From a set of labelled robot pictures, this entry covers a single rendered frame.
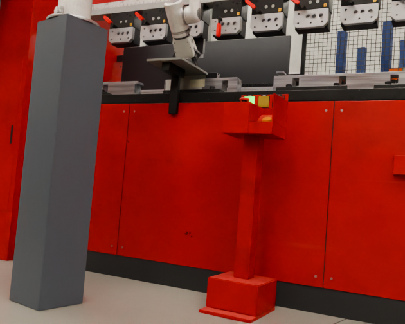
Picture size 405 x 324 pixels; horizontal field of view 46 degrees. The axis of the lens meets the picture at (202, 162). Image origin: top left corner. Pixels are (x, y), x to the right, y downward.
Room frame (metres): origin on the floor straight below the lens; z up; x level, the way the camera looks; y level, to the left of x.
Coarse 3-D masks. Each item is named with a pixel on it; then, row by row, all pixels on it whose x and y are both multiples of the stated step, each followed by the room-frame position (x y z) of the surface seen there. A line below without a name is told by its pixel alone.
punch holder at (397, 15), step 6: (396, 0) 1.85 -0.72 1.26; (402, 0) 1.84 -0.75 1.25; (396, 6) 1.85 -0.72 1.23; (402, 6) 1.84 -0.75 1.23; (396, 12) 1.85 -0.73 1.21; (402, 12) 1.84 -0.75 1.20; (396, 18) 1.85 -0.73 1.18; (402, 18) 1.84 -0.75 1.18; (396, 24) 1.90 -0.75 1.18; (402, 24) 1.89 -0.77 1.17
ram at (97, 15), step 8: (96, 0) 2.52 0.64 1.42; (104, 0) 2.50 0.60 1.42; (112, 0) 2.48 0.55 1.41; (120, 0) 2.45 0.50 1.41; (184, 0) 2.28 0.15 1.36; (208, 0) 2.22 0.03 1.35; (216, 0) 2.21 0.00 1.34; (224, 0) 2.19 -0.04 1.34; (112, 8) 2.47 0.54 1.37; (120, 8) 2.45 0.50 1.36; (128, 8) 2.43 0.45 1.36; (136, 8) 2.41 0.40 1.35; (144, 8) 2.39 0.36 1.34; (96, 16) 2.54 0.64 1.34
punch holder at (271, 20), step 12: (264, 0) 2.10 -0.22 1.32; (276, 0) 2.07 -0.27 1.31; (288, 0) 2.12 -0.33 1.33; (252, 12) 2.12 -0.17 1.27; (264, 12) 2.10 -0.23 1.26; (276, 12) 2.07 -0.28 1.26; (252, 24) 2.12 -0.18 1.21; (264, 24) 2.09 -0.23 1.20; (276, 24) 2.07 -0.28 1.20; (264, 36) 2.17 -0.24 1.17
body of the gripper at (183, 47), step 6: (186, 36) 2.13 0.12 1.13; (174, 42) 2.16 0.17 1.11; (180, 42) 2.15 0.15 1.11; (186, 42) 2.14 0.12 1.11; (192, 42) 2.16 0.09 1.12; (174, 48) 2.19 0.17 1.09; (180, 48) 2.17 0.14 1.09; (186, 48) 2.16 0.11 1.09; (192, 48) 2.15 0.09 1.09; (180, 54) 2.19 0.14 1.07; (186, 54) 2.18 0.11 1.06; (192, 54) 2.17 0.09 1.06
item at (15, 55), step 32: (32, 0) 2.45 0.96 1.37; (0, 32) 2.54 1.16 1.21; (32, 32) 2.45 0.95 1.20; (0, 64) 2.53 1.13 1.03; (32, 64) 2.47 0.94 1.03; (0, 96) 2.52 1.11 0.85; (0, 128) 2.50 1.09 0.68; (0, 160) 2.49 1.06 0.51; (0, 192) 2.48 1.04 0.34; (0, 224) 2.47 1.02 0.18; (0, 256) 2.46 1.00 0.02
